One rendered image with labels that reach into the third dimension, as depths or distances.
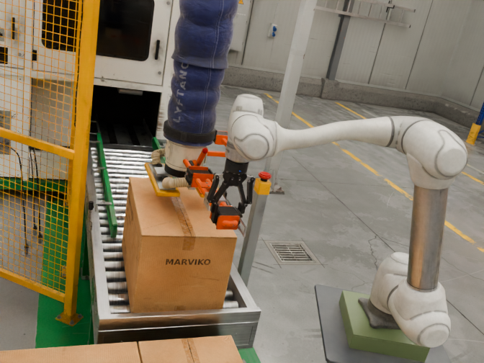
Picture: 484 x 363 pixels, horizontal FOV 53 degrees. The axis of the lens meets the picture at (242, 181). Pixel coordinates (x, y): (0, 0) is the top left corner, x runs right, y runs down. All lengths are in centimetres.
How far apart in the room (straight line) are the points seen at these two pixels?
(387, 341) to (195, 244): 83
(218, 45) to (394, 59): 1088
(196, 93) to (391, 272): 103
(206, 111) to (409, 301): 106
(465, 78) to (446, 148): 1178
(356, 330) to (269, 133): 91
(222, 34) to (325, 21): 973
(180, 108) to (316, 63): 978
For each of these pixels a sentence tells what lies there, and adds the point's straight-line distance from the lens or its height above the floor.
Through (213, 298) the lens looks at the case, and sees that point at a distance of 219.
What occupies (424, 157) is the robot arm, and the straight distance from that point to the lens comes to 149.
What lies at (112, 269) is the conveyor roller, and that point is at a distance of 251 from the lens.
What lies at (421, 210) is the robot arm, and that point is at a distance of 160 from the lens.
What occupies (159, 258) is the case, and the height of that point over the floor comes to 84.
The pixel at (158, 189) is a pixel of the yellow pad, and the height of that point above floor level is 108.
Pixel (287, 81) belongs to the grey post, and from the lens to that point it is 496.
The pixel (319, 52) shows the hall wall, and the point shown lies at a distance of 1168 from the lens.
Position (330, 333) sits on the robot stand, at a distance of 199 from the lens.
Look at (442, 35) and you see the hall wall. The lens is 1338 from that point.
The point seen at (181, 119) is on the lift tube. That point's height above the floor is 137.
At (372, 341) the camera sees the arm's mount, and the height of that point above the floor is 80.
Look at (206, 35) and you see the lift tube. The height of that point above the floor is 172.
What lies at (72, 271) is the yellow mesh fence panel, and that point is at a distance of 283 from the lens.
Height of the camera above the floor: 189
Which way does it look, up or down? 21 degrees down
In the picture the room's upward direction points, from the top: 11 degrees clockwise
